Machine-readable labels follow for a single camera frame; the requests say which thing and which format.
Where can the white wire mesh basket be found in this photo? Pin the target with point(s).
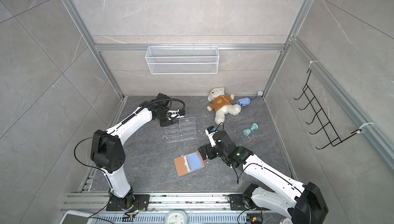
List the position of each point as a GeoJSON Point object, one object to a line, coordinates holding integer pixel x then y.
{"type": "Point", "coordinates": [183, 59]}

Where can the clear plastic card sleeves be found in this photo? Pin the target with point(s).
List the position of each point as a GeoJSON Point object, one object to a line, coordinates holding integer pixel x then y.
{"type": "Point", "coordinates": [193, 162]}

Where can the white teddy bear brown shirt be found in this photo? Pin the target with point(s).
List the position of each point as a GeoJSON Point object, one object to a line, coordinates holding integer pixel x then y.
{"type": "Point", "coordinates": [221, 104]}

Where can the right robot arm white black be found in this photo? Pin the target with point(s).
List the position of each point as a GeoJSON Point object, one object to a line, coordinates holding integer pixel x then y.
{"type": "Point", "coordinates": [299, 202]}

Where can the white tablet device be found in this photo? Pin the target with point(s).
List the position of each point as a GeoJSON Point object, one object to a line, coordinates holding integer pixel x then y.
{"type": "Point", "coordinates": [76, 217]}

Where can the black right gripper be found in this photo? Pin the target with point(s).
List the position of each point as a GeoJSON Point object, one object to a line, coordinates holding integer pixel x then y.
{"type": "Point", "coordinates": [203, 151]}

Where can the black wire hook rack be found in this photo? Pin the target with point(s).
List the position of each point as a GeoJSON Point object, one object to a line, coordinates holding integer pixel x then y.
{"type": "Point", "coordinates": [321, 118]}

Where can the clear acrylic tiered holder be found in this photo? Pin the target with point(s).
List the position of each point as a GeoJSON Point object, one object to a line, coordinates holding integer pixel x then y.
{"type": "Point", "coordinates": [184, 129]}

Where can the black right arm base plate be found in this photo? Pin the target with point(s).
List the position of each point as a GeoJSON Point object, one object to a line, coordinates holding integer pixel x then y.
{"type": "Point", "coordinates": [239, 203]}

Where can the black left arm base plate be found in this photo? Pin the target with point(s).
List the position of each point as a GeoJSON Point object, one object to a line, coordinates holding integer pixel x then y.
{"type": "Point", "coordinates": [129, 203]}

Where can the aluminium rail front frame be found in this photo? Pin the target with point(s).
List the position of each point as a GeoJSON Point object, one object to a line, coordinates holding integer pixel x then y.
{"type": "Point", "coordinates": [201, 208]}

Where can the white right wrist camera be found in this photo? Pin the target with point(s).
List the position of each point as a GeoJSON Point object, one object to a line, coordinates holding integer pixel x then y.
{"type": "Point", "coordinates": [210, 131]}

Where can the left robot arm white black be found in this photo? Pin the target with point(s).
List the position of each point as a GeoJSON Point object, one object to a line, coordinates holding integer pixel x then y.
{"type": "Point", "coordinates": [107, 150]}

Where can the blue cat-shaped toy device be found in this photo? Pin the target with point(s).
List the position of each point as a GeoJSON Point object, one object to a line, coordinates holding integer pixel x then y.
{"type": "Point", "coordinates": [243, 102]}

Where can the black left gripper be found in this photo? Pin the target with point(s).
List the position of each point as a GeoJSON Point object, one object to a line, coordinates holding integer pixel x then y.
{"type": "Point", "coordinates": [169, 122]}

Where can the white round timer device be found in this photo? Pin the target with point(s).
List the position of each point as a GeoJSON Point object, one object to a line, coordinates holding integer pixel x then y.
{"type": "Point", "coordinates": [176, 217]}

